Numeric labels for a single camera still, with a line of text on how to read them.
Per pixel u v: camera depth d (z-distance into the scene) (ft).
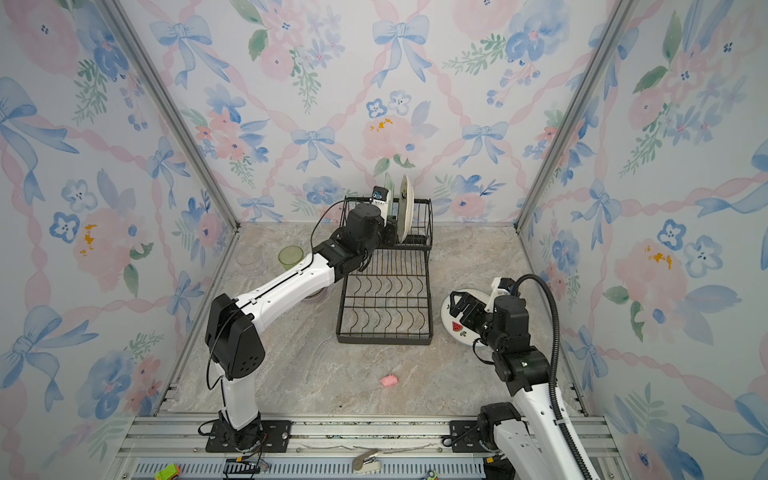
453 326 3.04
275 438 2.44
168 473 2.21
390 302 3.21
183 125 2.96
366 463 2.28
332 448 2.40
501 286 2.21
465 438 2.38
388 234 2.40
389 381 2.66
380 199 2.26
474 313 2.17
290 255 3.64
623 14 2.25
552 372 1.56
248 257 3.49
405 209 2.46
